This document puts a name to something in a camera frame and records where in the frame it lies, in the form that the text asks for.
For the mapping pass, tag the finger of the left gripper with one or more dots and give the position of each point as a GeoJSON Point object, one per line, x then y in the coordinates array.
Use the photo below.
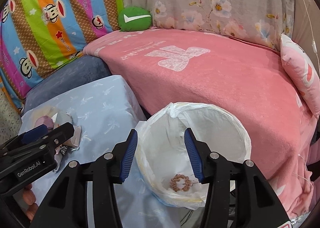
{"type": "Point", "coordinates": [34, 134]}

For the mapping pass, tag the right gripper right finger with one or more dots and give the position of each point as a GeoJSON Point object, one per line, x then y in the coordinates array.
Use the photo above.
{"type": "Point", "coordinates": [238, 194]}

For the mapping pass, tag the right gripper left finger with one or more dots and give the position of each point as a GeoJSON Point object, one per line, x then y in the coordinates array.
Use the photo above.
{"type": "Point", "coordinates": [65, 204]}

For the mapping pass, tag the mauve cloth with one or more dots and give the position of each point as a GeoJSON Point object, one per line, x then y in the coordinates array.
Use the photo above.
{"type": "Point", "coordinates": [45, 120]}

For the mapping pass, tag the grey sock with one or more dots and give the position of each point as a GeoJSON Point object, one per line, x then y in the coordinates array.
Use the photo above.
{"type": "Point", "coordinates": [72, 135]}

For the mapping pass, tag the pink leopard scrunchie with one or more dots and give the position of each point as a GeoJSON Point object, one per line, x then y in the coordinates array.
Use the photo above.
{"type": "Point", "coordinates": [180, 182]}

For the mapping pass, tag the white lined trash bin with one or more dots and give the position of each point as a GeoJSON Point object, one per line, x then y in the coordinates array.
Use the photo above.
{"type": "Point", "coordinates": [175, 141]}

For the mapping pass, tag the left hand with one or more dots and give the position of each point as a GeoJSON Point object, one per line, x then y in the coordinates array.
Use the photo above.
{"type": "Point", "coordinates": [30, 199]}

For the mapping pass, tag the light blue palm pillow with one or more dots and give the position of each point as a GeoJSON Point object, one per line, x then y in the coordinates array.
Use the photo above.
{"type": "Point", "coordinates": [107, 110]}

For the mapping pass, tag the dark blue cushion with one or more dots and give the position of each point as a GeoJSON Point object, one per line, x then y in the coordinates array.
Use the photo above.
{"type": "Point", "coordinates": [79, 72]}

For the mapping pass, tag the colorful monkey striped quilt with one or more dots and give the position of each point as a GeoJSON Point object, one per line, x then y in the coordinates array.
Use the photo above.
{"type": "Point", "coordinates": [40, 36]}

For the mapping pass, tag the pink towel blanket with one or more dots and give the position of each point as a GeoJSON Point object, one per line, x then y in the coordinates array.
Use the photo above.
{"type": "Point", "coordinates": [165, 66]}

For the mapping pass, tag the pink cartoon pillow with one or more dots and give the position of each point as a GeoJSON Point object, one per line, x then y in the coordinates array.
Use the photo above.
{"type": "Point", "coordinates": [302, 72]}

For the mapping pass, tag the green checkmark plush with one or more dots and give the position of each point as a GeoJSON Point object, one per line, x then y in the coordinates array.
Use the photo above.
{"type": "Point", "coordinates": [132, 19]}

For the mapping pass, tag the beige curtain fabric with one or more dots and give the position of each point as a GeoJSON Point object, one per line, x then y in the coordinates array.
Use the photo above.
{"type": "Point", "coordinates": [306, 29]}

